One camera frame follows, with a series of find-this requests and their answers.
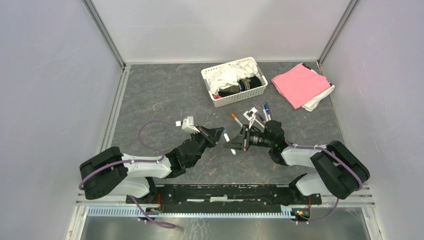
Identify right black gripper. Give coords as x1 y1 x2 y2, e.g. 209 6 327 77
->
224 123 274 151

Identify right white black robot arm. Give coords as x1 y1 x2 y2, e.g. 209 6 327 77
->
224 120 371 204

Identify white cloth in basket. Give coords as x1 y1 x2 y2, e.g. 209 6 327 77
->
204 61 259 95

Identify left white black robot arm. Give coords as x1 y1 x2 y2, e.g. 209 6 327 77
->
78 125 224 204

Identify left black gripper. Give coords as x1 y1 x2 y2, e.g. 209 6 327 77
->
188 125 226 168

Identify white plastic basket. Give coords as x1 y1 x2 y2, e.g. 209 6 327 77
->
201 57 268 108

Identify purple cable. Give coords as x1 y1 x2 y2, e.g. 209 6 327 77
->
78 119 178 229
255 101 364 224

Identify black cloth in basket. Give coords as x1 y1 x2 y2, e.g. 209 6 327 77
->
218 76 262 98

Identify pink folded cloth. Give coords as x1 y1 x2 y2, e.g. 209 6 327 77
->
271 63 332 110

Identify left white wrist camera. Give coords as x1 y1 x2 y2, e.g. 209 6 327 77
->
175 115 200 134

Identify white pen blue tip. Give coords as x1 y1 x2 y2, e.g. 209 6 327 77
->
222 129 237 156

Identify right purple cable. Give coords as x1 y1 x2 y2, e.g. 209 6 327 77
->
255 101 364 224

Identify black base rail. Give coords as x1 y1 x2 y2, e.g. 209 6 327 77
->
136 184 322 214

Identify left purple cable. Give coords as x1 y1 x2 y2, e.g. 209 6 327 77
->
78 119 178 229

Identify white cloth under pink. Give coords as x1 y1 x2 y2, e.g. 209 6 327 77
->
299 62 335 112

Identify white pen blue ends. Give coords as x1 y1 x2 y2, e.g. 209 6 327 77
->
263 103 272 121

